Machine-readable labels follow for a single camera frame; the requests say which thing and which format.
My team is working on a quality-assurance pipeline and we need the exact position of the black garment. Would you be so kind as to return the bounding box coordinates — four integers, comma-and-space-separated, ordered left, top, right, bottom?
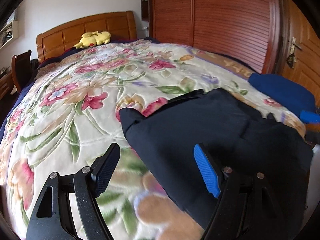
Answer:
119, 88, 313, 234

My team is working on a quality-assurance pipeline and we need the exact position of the floral bed blanket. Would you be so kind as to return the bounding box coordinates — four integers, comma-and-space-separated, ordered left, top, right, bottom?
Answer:
1, 40, 306, 239

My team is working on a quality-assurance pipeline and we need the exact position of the blue folded garment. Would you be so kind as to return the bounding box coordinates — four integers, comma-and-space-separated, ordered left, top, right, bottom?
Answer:
248, 73, 319, 124

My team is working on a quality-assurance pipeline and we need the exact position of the wooden desk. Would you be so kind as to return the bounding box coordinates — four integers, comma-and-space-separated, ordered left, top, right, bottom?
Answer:
0, 71, 14, 100

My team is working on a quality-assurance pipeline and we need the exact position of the wooden door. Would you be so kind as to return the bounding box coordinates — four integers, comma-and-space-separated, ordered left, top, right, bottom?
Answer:
280, 0, 319, 105

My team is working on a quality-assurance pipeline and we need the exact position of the dark wooden chair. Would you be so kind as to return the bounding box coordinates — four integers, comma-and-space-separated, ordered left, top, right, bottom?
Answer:
11, 50, 33, 93

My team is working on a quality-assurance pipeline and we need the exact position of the red-brown louvered wardrobe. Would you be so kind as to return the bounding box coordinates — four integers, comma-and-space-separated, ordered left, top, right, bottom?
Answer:
148, 0, 281, 74

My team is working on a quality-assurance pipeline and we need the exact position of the yellow plush toy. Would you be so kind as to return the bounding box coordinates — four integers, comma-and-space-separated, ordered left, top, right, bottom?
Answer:
73, 31, 111, 49

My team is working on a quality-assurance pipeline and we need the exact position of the wooden headboard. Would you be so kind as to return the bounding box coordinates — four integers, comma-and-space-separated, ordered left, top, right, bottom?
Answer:
36, 11, 137, 62

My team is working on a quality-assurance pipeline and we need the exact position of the brass door handle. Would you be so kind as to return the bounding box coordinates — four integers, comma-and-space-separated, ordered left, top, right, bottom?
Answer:
286, 37, 302, 69

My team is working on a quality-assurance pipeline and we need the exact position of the white wall shelf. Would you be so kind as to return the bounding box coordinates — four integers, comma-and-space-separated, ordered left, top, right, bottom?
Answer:
1, 20, 18, 49

